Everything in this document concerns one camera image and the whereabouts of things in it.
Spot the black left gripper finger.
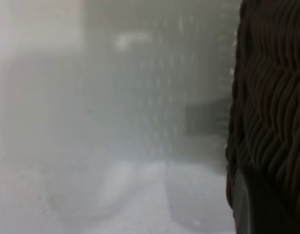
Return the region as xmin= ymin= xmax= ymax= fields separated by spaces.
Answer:
xmin=233 ymin=169 xmax=300 ymax=234

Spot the black woven wicker basket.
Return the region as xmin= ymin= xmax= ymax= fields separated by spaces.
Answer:
xmin=225 ymin=0 xmax=300 ymax=221

